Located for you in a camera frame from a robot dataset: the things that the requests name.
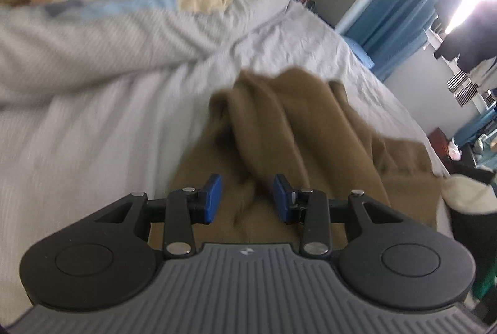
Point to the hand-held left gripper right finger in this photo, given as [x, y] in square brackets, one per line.
[281, 199]

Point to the pale grey duvet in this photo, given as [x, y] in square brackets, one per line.
[116, 47]

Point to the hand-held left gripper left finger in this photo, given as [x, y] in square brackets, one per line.
[213, 199]

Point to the bed with pale sheet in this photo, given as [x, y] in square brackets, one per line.
[97, 147]

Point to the pale pink bag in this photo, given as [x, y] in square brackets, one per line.
[453, 151]

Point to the brown hoodie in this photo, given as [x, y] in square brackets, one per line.
[310, 132]

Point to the hanging white and beige garment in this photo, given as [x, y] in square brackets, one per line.
[486, 72]

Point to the dark red box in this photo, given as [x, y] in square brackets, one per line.
[439, 144]

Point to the black garment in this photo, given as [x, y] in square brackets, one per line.
[470, 241]

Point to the hanging striped garment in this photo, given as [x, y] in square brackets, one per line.
[463, 89]

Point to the hanging black jacket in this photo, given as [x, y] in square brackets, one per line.
[477, 35]

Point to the light blue curtain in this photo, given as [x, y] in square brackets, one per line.
[475, 128]

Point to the green hoodie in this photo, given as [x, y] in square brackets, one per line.
[481, 283]

